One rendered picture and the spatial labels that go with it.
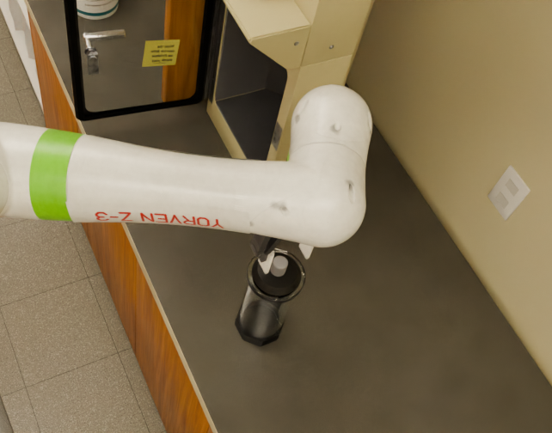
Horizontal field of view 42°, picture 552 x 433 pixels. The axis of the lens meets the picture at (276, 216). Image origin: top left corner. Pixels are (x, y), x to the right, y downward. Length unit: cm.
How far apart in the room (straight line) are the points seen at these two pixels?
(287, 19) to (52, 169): 51
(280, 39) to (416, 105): 64
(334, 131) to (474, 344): 85
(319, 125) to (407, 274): 81
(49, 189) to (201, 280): 70
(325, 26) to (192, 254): 60
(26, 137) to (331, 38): 58
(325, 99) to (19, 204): 41
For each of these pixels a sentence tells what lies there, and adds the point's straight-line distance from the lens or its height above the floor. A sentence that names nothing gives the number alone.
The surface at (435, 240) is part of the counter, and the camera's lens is 173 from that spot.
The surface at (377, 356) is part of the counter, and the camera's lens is 155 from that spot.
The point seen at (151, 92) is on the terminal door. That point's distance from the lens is 169.
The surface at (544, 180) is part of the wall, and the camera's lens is 151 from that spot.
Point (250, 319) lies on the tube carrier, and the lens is 141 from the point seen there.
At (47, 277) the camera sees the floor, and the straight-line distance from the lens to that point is 262.
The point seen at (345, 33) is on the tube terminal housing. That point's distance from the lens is 129.
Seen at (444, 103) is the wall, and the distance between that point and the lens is 169.
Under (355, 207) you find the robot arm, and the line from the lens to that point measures 86.
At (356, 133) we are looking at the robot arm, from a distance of 92.
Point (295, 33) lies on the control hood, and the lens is 122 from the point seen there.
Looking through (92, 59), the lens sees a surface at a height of 120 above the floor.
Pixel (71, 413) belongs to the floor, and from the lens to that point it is 243.
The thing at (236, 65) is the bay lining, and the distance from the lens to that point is 168.
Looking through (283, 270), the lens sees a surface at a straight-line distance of 128.
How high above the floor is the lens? 231
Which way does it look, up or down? 56 degrees down
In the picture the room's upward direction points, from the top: 17 degrees clockwise
